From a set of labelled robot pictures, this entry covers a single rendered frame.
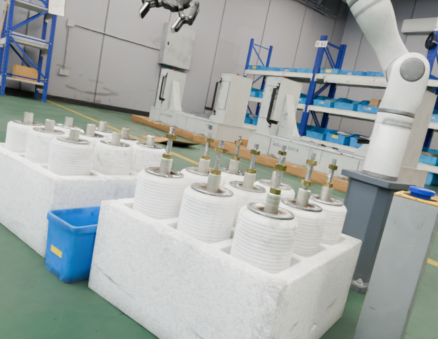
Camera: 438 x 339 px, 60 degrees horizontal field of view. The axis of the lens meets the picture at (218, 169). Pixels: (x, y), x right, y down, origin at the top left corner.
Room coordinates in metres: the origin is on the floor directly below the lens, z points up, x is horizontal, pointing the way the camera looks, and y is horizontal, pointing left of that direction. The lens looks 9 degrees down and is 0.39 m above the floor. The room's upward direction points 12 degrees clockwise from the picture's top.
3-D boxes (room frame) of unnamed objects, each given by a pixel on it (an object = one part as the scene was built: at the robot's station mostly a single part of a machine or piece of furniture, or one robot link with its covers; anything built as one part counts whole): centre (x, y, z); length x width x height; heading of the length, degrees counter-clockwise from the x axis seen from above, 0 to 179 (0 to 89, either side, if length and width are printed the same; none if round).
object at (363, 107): (5.80, -2.15, 0.90); 0.50 x 0.38 x 0.21; 129
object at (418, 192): (0.63, -0.34, 0.32); 0.04 x 0.04 x 0.02
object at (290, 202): (0.67, -0.16, 0.25); 0.08 x 0.08 x 0.01
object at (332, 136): (6.15, -1.88, 0.36); 0.50 x 0.38 x 0.21; 129
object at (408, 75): (1.03, -0.44, 0.54); 0.09 x 0.09 x 0.17; 80
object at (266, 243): (0.57, -0.09, 0.16); 0.10 x 0.10 x 0.18
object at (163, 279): (0.74, -0.06, 0.09); 0.39 x 0.39 x 0.18; 55
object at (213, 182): (0.64, 0.00, 0.26); 0.02 x 0.02 x 0.03
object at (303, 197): (0.67, -0.16, 0.26); 0.02 x 0.02 x 0.03
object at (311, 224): (0.67, -0.16, 0.16); 0.10 x 0.10 x 0.18
